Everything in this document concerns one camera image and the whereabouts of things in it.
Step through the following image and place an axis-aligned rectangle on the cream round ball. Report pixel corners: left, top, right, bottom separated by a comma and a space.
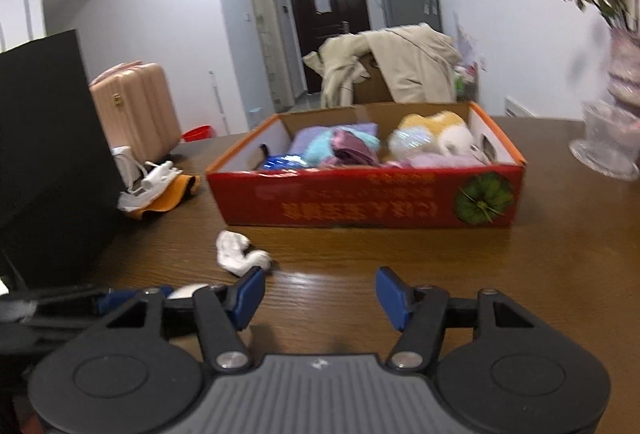
167, 283, 208, 299

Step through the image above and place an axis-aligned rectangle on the iridescent plush ball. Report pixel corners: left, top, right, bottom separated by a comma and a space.
387, 127, 437, 161

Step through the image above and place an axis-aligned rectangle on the yellow white plush toy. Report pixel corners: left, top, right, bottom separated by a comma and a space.
397, 111, 488, 163

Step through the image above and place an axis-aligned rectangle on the pink satin bow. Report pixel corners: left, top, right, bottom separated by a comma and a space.
321, 129, 380, 167

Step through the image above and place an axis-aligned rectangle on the light blue plush toy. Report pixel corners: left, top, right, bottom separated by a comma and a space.
302, 127, 381, 167

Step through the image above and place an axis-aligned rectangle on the white rolled sock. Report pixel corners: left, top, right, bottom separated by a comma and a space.
216, 230, 272, 278

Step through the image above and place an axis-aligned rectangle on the red orange cardboard box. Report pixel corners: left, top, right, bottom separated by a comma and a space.
206, 102, 526, 229

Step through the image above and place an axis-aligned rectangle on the black paper shopping bag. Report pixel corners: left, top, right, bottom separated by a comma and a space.
1, 30, 124, 287

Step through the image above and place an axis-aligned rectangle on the blue patterned packet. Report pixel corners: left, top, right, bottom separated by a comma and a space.
259, 154, 309, 171

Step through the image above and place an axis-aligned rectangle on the purple folded towel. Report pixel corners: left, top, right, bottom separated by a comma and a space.
287, 122, 381, 158

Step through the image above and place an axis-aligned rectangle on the red plastic bucket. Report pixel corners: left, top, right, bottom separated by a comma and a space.
182, 125, 217, 142

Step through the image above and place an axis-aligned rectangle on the white mop stick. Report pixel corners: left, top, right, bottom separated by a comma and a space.
208, 70, 231, 136

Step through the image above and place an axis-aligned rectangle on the pink hard-shell suitcase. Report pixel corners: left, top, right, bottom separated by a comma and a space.
89, 61, 181, 163

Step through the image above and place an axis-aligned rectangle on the brown wooden chair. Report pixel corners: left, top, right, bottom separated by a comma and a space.
352, 53, 394, 104

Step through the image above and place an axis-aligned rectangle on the cluttered storage shelf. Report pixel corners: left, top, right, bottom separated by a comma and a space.
454, 62, 480, 102

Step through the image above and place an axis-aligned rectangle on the beige coat on chair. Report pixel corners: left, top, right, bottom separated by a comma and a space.
303, 23, 461, 109

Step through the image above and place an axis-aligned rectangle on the clear plastic cup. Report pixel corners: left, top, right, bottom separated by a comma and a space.
570, 100, 639, 181

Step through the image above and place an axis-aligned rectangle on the pink textured vase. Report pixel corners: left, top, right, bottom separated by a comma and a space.
608, 28, 640, 115

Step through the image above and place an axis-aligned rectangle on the dark brown entrance door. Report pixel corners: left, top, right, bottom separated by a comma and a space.
285, 0, 372, 95

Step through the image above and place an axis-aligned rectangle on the white charger and cable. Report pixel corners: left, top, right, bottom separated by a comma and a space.
110, 144, 185, 213

